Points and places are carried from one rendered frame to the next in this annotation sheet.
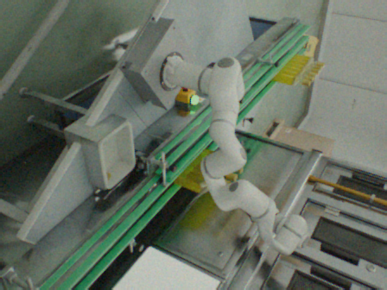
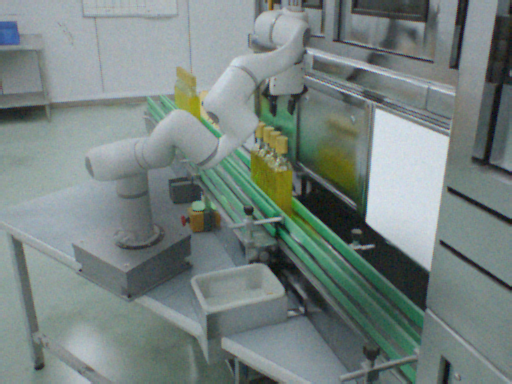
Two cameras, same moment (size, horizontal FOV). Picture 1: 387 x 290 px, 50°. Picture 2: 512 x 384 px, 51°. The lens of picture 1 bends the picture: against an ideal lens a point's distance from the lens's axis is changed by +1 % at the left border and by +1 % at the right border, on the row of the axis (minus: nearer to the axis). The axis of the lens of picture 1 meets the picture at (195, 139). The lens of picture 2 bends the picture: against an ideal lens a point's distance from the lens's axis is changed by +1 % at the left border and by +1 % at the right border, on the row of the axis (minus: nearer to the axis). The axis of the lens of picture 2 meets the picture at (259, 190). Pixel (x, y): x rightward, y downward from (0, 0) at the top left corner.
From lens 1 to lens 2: 63 cm
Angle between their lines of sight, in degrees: 18
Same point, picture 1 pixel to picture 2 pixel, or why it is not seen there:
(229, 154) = (168, 131)
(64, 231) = (340, 345)
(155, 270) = (385, 204)
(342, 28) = (207, 70)
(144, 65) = (117, 268)
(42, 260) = not seen: hidden behind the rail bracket
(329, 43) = not seen: hidden behind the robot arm
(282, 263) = (350, 33)
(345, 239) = not seen: outside the picture
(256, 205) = (230, 80)
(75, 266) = (370, 318)
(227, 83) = (99, 157)
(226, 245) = (343, 115)
